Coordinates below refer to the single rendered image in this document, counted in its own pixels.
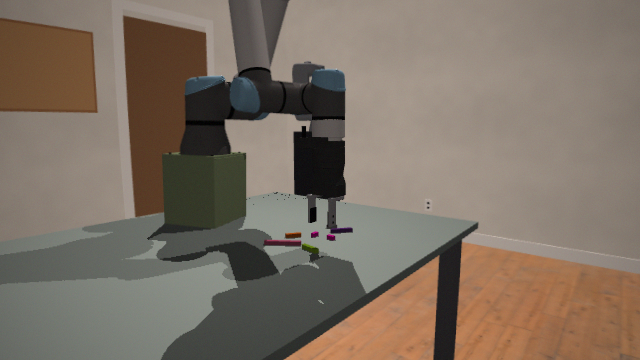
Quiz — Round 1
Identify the lime green rectangular bar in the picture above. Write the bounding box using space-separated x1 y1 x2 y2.
302 244 319 254

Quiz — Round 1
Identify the pink rod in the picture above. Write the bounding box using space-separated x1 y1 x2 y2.
264 240 301 246

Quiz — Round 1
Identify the purple rod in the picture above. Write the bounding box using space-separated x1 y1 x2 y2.
330 227 353 233

